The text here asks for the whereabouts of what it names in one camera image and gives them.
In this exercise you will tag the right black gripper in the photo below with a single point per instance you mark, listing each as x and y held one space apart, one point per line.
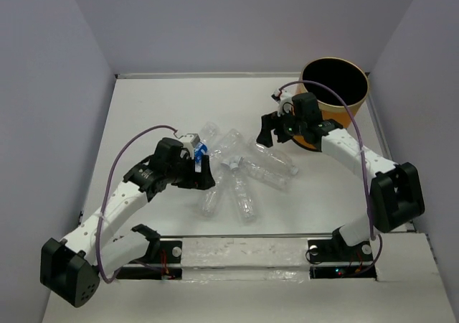
269 121

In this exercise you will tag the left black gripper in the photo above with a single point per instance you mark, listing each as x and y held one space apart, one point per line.
201 180

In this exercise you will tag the clear bottle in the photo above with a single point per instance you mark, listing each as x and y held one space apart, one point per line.
210 200
230 142
263 174
278 160
242 192

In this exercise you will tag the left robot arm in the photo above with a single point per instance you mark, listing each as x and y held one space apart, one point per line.
74 266

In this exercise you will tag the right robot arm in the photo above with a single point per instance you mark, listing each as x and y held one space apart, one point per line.
393 191

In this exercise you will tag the blue label plastic bottle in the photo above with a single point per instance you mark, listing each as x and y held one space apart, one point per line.
207 137

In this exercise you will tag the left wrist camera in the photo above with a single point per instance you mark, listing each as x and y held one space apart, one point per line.
192 142

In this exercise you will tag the metal rail back edge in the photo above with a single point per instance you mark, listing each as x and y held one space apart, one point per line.
183 75

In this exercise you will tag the metal rail front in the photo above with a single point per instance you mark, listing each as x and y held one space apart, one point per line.
259 235

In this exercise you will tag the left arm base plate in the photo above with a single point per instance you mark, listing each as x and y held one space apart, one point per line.
162 261

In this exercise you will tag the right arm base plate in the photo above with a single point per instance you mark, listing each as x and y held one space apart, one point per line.
328 263

